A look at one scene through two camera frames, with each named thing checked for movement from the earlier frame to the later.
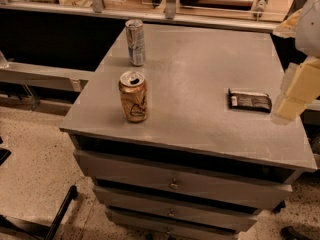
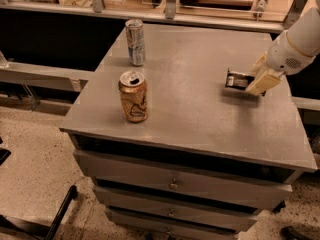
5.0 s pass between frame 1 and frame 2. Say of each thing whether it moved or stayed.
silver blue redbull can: stayed
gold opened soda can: stayed
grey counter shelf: stayed
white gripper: moved
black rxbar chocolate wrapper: moved
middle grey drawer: stayed
